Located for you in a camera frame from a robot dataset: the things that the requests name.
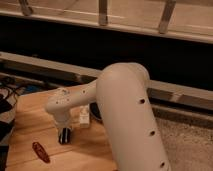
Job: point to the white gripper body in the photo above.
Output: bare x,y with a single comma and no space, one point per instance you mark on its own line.
62,119

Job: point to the black white striped eraser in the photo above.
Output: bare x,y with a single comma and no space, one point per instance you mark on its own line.
65,136

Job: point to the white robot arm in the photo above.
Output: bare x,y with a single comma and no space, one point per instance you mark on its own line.
120,92

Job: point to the white glue tube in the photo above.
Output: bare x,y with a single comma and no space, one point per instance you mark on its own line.
84,116

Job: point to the black round dish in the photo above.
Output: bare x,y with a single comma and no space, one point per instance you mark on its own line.
94,110

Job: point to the dark red oval object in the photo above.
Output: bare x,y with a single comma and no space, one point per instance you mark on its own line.
40,152

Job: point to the wooden board table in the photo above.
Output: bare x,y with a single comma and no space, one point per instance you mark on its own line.
88,151

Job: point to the grey metal rail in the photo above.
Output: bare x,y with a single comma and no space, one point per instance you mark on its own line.
157,90

